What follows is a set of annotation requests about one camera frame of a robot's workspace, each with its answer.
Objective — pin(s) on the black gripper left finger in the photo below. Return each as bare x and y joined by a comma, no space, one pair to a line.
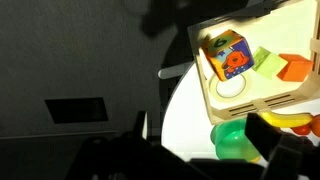
140,125

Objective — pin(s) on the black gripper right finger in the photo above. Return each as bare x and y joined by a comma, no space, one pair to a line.
266,140

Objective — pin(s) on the light green block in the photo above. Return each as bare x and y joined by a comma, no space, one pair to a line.
268,63

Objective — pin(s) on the orange block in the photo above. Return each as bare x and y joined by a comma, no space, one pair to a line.
295,68

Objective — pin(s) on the wooden tray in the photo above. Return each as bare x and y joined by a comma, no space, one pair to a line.
290,20

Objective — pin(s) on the yellow toy banana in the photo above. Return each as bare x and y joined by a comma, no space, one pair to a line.
286,119

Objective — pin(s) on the green plastic bowl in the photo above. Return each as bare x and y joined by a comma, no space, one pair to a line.
233,143

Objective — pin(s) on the small red toy fruit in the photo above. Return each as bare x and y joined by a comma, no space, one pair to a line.
301,129

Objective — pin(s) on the toy orange fruit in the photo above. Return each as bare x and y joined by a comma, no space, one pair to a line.
316,126

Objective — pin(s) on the white table base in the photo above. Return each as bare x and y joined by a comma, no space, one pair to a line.
173,70

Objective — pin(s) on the dark floor vent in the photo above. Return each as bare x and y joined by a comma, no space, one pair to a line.
76,110

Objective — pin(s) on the colourful number cube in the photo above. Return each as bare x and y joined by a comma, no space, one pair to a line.
230,56

